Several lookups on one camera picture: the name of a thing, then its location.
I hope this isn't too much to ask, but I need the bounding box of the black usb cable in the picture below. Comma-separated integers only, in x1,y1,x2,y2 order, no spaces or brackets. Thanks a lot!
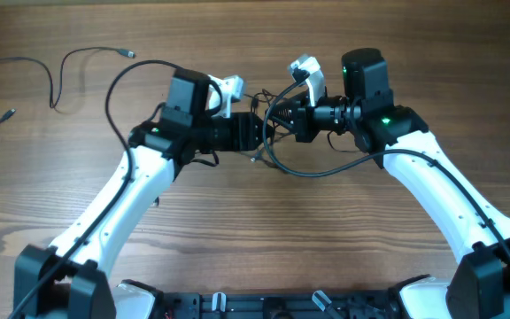
0,46,136,134
236,88,296,169

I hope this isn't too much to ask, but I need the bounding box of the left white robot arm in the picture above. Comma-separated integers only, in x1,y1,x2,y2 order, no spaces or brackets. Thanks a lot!
11,68,271,318

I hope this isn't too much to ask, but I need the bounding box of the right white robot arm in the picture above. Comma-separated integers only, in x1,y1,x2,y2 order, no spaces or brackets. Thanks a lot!
266,48,510,318

